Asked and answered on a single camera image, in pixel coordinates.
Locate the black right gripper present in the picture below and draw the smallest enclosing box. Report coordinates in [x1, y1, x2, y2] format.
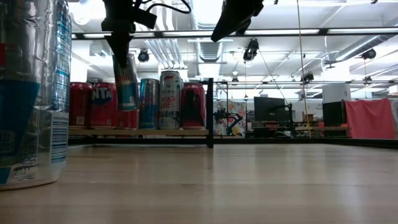
[210, 0, 266, 42]

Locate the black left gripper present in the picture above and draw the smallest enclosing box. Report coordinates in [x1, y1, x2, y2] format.
[101, 0, 138, 69]

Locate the silver sugar-free Red Bull can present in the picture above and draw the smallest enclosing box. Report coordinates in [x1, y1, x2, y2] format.
[113, 54, 140, 112]
[139, 78, 161, 130]
[0, 0, 73, 192]

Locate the red Fanta strawberry can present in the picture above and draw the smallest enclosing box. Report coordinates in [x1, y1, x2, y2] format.
[91, 82, 119, 130]

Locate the red Coca-Cola Star Wars can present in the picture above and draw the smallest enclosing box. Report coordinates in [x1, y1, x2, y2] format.
[68, 82, 93, 129]

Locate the white Celsius can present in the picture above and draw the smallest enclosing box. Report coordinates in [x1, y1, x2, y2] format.
[159, 70, 184, 130]

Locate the red soda can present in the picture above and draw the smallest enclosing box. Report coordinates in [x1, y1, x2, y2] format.
[180, 82, 206, 130]

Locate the floral patterned curtain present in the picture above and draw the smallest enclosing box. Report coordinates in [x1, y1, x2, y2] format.
[214, 99, 249, 136]

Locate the black monitor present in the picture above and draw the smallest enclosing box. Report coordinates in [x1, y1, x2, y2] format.
[322, 101, 346, 127]
[253, 96, 289, 123]

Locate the white tank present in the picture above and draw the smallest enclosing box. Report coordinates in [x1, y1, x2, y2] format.
[322, 83, 352, 103]

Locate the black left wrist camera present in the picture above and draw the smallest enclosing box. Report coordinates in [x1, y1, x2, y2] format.
[134, 6, 158, 30]

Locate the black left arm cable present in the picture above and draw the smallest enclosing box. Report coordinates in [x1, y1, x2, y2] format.
[136, 0, 192, 15]

